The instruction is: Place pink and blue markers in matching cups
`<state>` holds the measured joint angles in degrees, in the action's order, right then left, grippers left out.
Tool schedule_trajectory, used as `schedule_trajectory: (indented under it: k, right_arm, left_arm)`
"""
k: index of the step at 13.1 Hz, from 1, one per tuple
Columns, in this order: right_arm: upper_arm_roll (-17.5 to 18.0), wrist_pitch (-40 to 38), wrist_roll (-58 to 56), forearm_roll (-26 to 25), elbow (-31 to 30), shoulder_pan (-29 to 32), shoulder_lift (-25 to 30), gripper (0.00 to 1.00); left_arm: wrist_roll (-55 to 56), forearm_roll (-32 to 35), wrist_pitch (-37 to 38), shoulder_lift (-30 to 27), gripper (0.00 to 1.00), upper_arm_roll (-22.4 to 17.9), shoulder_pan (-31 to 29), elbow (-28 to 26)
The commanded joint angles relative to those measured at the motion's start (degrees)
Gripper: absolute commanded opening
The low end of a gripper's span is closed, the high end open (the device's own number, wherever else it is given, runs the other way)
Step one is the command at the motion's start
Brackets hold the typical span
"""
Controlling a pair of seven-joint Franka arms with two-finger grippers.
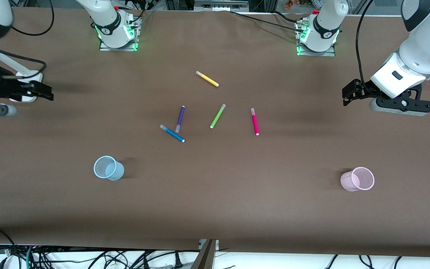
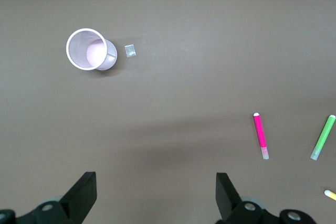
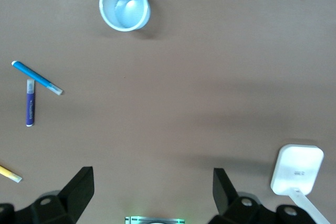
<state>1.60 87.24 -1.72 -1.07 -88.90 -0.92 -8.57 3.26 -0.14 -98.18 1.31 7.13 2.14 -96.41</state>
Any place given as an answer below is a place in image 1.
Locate pink marker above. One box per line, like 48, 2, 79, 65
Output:
250, 108, 260, 136

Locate blue marker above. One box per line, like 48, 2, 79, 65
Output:
160, 125, 186, 143

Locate white desk lamp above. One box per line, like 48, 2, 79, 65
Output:
0, 47, 43, 103

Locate translucent pink cup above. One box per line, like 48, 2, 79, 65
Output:
340, 167, 375, 192

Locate translucent blue cup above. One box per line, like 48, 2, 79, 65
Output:
93, 155, 125, 181

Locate green marker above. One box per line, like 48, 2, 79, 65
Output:
210, 104, 226, 129

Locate purple marker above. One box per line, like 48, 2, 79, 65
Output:
175, 106, 186, 133

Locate yellow marker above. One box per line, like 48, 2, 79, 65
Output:
196, 71, 219, 87

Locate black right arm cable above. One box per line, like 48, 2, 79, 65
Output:
0, 0, 54, 80

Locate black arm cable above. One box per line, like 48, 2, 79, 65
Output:
355, 8, 378, 94
0, 0, 54, 80

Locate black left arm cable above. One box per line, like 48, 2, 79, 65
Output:
355, 8, 378, 94

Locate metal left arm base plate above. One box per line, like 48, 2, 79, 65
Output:
296, 21, 336, 57

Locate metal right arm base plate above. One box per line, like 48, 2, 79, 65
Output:
99, 15, 140, 52

